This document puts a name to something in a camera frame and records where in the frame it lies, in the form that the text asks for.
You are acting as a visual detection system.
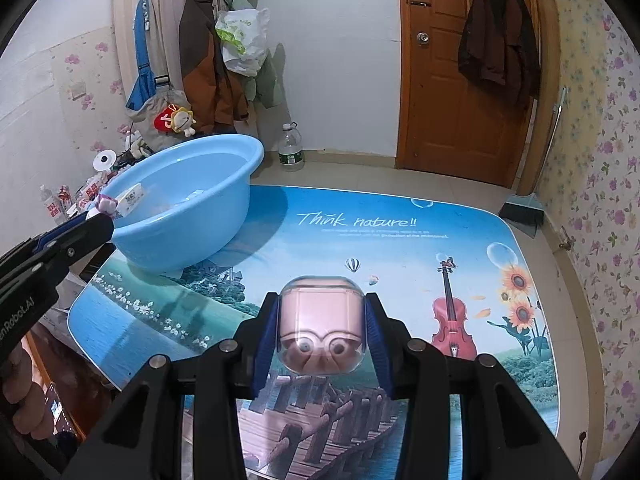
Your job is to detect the small white purple bottle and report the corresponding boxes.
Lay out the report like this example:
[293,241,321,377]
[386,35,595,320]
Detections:
[94,194,118,219]

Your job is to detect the white face tissue box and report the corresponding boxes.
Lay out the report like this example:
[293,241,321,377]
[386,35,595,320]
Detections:
[116,183,144,218]

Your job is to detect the light blue plastic basin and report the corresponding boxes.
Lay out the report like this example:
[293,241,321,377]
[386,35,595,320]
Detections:
[103,133,265,273]

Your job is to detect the blue grey shoulder bag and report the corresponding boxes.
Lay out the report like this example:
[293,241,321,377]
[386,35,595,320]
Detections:
[126,0,191,153]

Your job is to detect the person's hand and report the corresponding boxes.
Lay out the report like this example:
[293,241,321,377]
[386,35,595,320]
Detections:
[1,342,53,440]

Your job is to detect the small clear water bottle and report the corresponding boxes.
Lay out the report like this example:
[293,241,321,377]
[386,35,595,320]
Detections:
[40,185,66,226]

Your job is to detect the white tape roll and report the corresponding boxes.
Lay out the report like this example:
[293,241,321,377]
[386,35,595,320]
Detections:
[92,150,117,172]

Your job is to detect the printed nature table mat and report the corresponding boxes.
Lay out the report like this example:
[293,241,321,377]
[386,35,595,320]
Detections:
[67,185,559,479]

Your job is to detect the red yellow plush charm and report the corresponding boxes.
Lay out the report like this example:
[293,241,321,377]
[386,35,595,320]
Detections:
[153,103,196,138]

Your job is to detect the grey dustpan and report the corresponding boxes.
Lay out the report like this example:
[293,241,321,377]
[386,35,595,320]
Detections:
[498,193,544,238]

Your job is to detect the brown orange hanging coat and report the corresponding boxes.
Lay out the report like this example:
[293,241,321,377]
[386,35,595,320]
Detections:
[179,0,248,134]

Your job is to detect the large water bottle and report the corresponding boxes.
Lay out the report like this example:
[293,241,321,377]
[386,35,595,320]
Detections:
[278,122,305,171]

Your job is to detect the white green plastic bag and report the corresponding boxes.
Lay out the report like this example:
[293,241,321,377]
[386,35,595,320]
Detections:
[215,9,270,77]

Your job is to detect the brown wooden door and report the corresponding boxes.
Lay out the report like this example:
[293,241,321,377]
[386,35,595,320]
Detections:
[397,0,540,188]

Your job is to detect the light green hanging jacket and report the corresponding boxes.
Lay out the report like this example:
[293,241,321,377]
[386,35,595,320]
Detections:
[215,0,284,108]

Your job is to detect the dark brown hanging jacket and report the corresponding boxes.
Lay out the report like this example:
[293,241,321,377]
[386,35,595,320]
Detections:
[458,0,540,108]

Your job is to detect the wall socket plate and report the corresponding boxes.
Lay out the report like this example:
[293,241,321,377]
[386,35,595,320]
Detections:
[68,81,87,101]

